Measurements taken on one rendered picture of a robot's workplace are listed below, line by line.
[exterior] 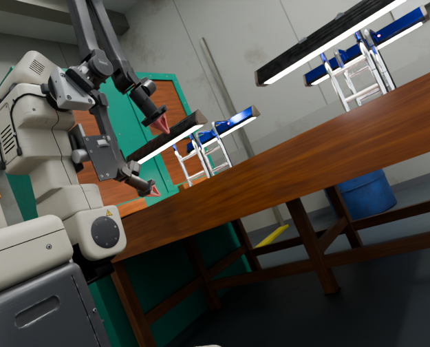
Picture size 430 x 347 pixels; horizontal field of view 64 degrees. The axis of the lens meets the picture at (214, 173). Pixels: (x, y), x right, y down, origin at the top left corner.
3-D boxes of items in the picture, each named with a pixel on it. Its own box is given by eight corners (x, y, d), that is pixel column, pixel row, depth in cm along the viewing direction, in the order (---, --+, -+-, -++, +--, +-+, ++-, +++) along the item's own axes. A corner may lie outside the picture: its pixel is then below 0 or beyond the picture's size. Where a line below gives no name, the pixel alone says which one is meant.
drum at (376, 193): (402, 195, 323) (364, 114, 327) (393, 212, 279) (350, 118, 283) (346, 212, 356) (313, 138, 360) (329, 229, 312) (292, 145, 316)
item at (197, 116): (199, 123, 166) (192, 109, 166) (125, 169, 203) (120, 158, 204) (208, 122, 172) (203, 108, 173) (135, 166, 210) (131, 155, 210)
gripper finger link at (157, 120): (164, 134, 141) (148, 116, 138) (176, 127, 137) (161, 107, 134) (157, 142, 136) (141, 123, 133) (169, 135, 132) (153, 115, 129)
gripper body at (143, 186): (143, 186, 183) (131, 180, 178) (155, 180, 176) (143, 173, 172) (140, 197, 179) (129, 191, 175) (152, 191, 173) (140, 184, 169)
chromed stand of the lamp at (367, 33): (411, 115, 151) (368, 24, 154) (366, 134, 164) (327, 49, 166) (415, 113, 167) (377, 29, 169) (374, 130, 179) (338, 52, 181)
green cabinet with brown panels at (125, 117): (76, 225, 185) (11, 65, 191) (34, 247, 219) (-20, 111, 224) (218, 174, 293) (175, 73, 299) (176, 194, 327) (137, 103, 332)
